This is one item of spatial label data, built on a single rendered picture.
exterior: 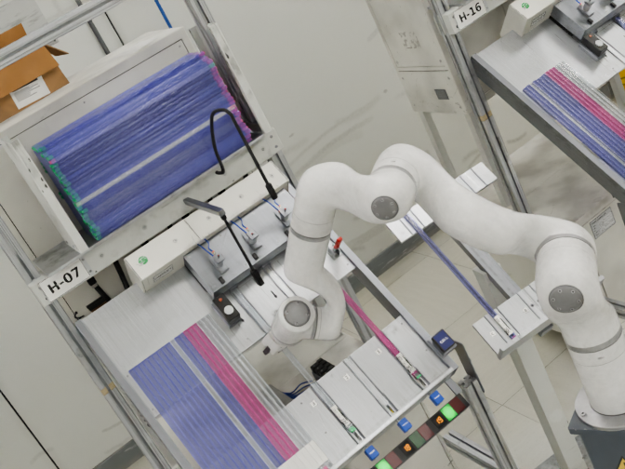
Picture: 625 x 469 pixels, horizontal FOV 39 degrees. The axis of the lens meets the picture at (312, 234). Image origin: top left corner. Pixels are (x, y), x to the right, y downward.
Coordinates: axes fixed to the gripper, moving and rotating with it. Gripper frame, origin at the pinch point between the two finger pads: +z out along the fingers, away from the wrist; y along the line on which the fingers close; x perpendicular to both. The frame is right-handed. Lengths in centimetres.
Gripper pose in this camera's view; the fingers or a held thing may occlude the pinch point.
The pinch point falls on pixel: (280, 343)
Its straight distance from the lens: 226.8
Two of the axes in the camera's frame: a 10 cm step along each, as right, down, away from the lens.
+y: -7.7, 5.5, -3.3
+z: -1.6, 3.3, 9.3
